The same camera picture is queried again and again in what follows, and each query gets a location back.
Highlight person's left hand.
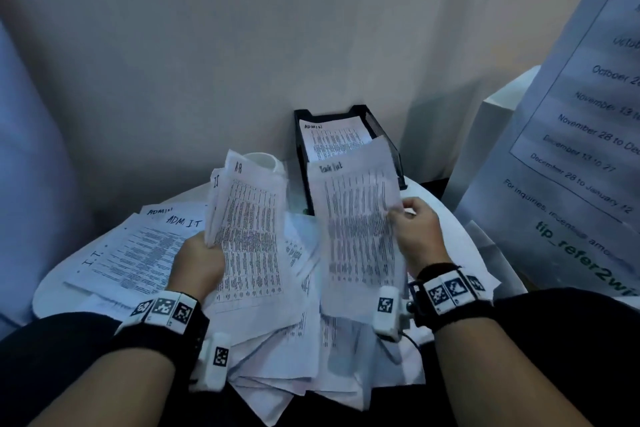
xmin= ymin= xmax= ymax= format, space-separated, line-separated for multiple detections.
xmin=165 ymin=231 xmax=227 ymax=302

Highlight person's right hand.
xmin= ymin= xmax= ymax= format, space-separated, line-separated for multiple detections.
xmin=387 ymin=196 xmax=453 ymax=280

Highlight pile of printed papers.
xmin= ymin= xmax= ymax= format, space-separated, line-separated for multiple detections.
xmin=62 ymin=201 xmax=501 ymax=427

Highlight printed paper sheet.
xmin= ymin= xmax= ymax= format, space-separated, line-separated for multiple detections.
xmin=298 ymin=116 xmax=373 ymax=165
xmin=305 ymin=135 xmax=407 ymax=322

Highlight person's right forearm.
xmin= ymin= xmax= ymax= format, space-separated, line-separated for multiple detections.
xmin=433 ymin=316 xmax=596 ymax=427

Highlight person's left forearm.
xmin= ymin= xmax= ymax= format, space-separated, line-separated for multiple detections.
xmin=29 ymin=346 xmax=176 ymax=427

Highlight person's black trousers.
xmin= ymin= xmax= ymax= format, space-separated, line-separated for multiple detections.
xmin=0 ymin=286 xmax=640 ymax=427

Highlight left black marker wristband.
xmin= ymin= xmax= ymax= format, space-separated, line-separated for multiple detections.
xmin=109 ymin=290 xmax=211 ymax=382

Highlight black marker wristband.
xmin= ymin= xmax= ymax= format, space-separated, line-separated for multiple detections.
xmin=407 ymin=263 xmax=496 ymax=334
xmin=109 ymin=290 xmax=211 ymax=382

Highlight right black marker wristband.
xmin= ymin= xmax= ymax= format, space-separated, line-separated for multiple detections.
xmin=407 ymin=263 xmax=496 ymax=334

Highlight black mesh paper tray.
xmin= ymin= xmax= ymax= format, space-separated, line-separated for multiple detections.
xmin=293 ymin=104 xmax=409 ymax=216

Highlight white box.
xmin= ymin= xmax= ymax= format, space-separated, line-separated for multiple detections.
xmin=442 ymin=65 xmax=543 ymax=212

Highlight white faceted cup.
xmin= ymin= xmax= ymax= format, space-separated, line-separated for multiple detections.
xmin=239 ymin=151 xmax=287 ymax=182

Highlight large printed notice poster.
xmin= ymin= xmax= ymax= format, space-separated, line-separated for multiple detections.
xmin=452 ymin=0 xmax=640 ymax=298

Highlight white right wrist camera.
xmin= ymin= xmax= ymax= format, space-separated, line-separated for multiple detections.
xmin=372 ymin=285 xmax=412 ymax=344

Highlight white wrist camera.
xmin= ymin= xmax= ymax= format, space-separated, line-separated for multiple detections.
xmin=189 ymin=331 xmax=232 ymax=394
xmin=372 ymin=285 xmax=412 ymax=344

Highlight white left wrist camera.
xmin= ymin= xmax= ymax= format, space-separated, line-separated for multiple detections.
xmin=189 ymin=331 xmax=232 ymax=394

